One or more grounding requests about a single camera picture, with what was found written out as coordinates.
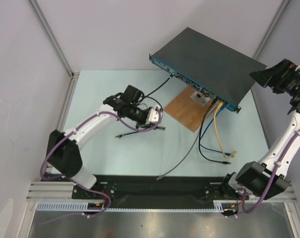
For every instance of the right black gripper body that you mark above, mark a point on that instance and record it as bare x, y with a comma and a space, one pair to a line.
276, 77

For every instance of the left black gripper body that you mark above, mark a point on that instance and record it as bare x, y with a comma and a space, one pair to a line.
139, 125

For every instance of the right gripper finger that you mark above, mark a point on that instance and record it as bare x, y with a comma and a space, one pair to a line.
271, 77
277, 90

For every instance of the black transceiver plug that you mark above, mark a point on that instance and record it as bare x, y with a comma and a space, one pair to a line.
160, 128

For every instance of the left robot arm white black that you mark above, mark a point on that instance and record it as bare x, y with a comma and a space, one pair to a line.
63, 150

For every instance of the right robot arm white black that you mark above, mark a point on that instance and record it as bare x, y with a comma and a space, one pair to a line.
266, 177

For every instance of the wooden board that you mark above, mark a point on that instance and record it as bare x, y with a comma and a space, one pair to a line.
185, 110

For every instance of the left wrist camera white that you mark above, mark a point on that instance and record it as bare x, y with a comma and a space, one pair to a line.
154, 115

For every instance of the blue black network switch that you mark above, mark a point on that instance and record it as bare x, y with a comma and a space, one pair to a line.
210, 67

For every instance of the grey metal switch mount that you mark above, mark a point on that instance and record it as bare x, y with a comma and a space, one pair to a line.
200, 98

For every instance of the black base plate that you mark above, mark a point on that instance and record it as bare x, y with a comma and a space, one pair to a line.
146, 192

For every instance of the white slotted cable duct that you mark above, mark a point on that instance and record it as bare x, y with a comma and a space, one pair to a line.
70, 206

